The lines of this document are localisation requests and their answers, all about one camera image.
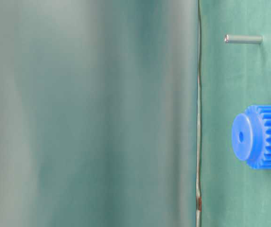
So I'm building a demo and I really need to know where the blue plastic gear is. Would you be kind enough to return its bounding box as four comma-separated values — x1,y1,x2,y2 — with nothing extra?
231,105,271,169

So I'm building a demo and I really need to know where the green table mat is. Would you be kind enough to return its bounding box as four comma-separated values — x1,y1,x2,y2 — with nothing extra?
200,0,271,227

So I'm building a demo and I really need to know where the green backdrop curtain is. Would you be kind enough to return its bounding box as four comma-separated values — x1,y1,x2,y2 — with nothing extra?
0,0,198,227

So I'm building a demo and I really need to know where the grey metal shaft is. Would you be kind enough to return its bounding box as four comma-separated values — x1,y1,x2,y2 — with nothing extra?
224,34,263,44

